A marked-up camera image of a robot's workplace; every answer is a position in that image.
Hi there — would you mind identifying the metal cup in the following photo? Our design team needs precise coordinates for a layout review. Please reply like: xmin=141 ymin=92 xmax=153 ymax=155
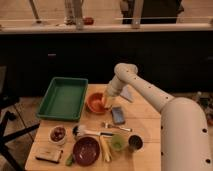
xmin=128 ymin=135 xmax=143 ymax=153

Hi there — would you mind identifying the orange red bowl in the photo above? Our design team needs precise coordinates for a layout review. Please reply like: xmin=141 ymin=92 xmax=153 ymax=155
xmin=86 ymin=92 xmax=108 ymax=114

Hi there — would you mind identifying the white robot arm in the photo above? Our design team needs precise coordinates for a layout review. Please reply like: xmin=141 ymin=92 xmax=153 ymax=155
xmin=103 ymin=63 xmax=213 ymax=171

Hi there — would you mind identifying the dark purple bowl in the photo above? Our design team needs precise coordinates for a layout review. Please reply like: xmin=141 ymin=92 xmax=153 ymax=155
xmin=73 ymin=137 xmax=100 ymax=166

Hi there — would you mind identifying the grey folded cloth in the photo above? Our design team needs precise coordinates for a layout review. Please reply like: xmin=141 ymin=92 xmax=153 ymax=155
xmin=120 ymin=86 xmax=133 ymax=102

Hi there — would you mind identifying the green plastic cup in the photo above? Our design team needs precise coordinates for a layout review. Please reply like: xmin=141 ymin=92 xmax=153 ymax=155
xmin=110 ymin=134 xmax=125 ymax=151

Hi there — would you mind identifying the wooden block box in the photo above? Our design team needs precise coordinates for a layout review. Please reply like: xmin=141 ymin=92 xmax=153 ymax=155
xmin=35 ymin=147 xmax=63 ymax=163

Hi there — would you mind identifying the silver fork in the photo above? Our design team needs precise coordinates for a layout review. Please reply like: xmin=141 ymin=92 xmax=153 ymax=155
xmin=101 ymin=122 xmax=132 ymax=132

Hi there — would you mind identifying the black chair frame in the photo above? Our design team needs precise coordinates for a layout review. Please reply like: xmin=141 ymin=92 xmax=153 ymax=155
xmin=0 ymin=65 xmax=41 ymax=171

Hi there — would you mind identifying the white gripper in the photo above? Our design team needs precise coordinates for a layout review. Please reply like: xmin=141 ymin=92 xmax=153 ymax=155
xmin=101 ymin=79 xmax=125 ymax=109

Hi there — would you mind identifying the green plastic tray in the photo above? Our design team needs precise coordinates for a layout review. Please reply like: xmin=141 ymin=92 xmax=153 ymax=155
xmin=37 ymin=77 xmax=88 ymax=122

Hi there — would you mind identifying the white bowl with dark food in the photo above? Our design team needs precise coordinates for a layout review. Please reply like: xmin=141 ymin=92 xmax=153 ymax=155
xmin=49 ymin=126 xmax=66 ymax=145

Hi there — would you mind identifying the green vegetable piece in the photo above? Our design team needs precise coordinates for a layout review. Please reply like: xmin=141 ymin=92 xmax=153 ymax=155
xmin=65 ymin=154 xmax=74 ymax=166

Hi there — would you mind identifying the blue sponge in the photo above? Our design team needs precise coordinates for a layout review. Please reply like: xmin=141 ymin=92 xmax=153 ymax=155
xmin=111 ymin=107 xmax=125 ymax=125

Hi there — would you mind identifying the red object on counter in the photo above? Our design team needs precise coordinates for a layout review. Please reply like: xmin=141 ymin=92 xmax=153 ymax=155
xmin=83 ymin=17 xmax=94 ymax=25

